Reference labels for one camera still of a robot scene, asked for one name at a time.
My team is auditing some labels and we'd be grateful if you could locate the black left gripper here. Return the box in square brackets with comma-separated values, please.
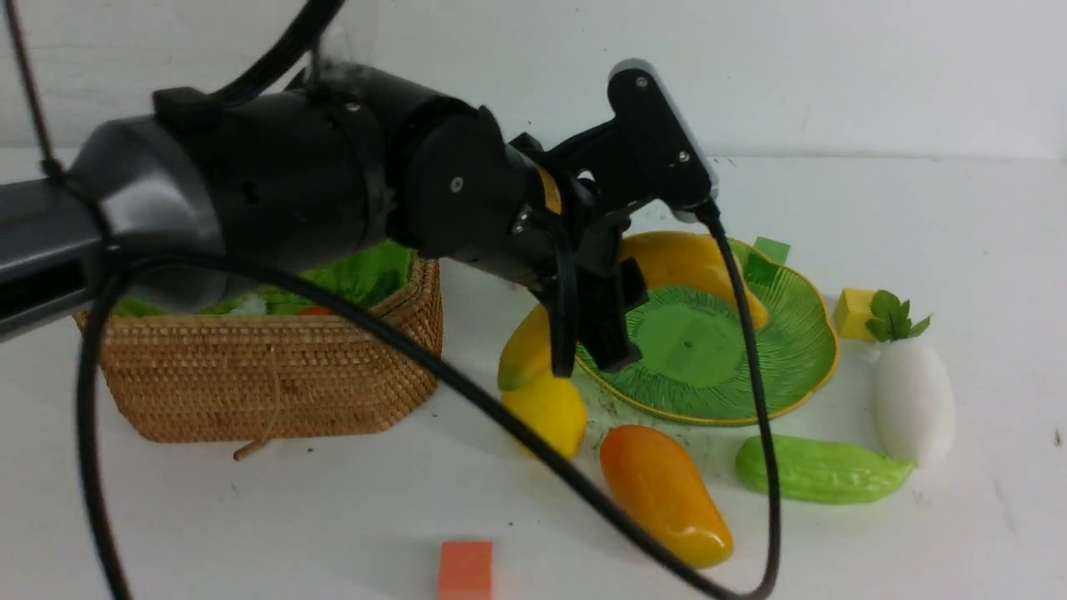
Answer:
[388, 105, 649, 379]

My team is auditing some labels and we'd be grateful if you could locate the yellow toy banana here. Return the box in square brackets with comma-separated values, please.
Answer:
[497, 231, 737, 392]

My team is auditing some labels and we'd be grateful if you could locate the yellow toy lemon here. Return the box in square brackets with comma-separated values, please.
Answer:
[501, 373, 589, 460]

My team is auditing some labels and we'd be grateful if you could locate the orange toy mango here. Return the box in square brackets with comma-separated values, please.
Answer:
[599, 425, 734, 569]

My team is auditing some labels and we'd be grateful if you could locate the green toy cucumber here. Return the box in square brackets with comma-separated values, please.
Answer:
[773, 435, 915, 505]

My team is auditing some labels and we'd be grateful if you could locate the white toy radish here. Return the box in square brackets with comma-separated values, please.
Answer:
[865, 290, 956, 468]

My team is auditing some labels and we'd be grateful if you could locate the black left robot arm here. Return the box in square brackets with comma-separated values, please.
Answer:
[3, 69, 664, 375]

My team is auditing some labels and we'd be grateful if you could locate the green glass leaf plate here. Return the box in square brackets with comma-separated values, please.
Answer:
[576, 239, 841, 427]

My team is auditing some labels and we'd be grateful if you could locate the green foam cube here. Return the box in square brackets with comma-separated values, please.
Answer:
[754, 237, 792, 265]

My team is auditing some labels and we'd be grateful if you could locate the yellow foam cube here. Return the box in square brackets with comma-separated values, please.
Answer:
[834, 287, 875, 343]

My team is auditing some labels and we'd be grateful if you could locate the orange foam cube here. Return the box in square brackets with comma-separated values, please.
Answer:
[437, 540, 494, 599]

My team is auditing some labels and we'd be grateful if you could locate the woven wicker basket green lining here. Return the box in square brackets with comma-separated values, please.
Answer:
[99, 289, 437, 460]

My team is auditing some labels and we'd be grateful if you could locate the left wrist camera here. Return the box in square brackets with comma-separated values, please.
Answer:
[542, 58, 720, 224]

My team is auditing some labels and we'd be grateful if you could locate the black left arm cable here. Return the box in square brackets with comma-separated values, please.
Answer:
[77, 200, 782, 600]

